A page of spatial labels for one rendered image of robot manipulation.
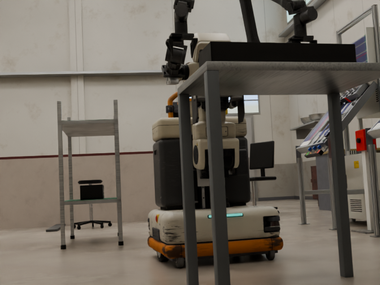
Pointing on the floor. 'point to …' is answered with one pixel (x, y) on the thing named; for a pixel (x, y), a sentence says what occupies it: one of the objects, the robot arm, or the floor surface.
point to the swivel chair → (261, 163)
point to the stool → (91, 208)
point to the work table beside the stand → (315, 69)
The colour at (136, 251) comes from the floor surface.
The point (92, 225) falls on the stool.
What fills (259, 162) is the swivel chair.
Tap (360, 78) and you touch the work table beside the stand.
